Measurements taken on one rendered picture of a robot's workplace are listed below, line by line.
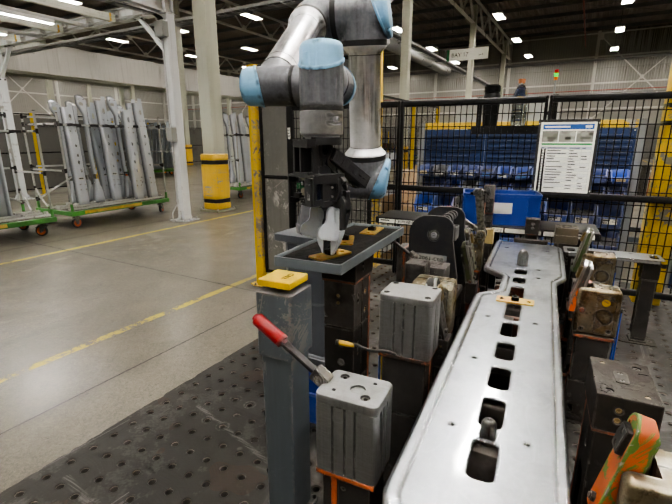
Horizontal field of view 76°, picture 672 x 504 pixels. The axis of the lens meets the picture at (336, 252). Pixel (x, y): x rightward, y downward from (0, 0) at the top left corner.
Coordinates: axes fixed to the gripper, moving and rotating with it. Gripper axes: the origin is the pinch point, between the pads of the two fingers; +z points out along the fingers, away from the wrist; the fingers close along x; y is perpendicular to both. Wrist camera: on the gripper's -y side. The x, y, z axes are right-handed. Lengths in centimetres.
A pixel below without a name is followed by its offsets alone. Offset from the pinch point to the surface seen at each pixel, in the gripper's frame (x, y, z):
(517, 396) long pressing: 35.7, -4.8, 17.7
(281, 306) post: 6.7, 17.0, 5.5
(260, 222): -274, -169, 56
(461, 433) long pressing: 34.1, 8.8, 17.7
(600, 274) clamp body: 25, -87, 19
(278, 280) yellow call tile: 5.2, 16.3, 1.8
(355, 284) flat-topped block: 0.0, -6.9, 9.3
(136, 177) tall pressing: -763, -236, 49
